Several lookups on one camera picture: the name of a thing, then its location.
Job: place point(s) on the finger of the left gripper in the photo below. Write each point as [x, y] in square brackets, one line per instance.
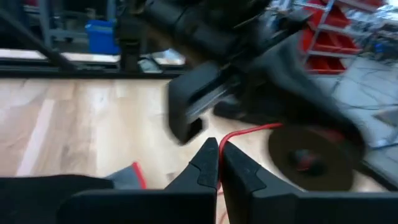
[298, 93]

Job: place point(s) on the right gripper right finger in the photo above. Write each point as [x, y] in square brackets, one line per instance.
[255, 202]

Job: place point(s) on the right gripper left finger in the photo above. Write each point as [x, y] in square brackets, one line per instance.
[186, 202]

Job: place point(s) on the red storage bin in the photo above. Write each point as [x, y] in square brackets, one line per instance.
[342, 18]
[323, 65]
[335, 43]

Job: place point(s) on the metal shelf rack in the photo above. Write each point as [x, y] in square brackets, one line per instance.
[320, 31]

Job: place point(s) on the black glove grey red cuff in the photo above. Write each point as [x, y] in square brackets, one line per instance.
[124, 179]

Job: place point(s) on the blue plastic crate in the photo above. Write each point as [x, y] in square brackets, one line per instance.
[102, 39]

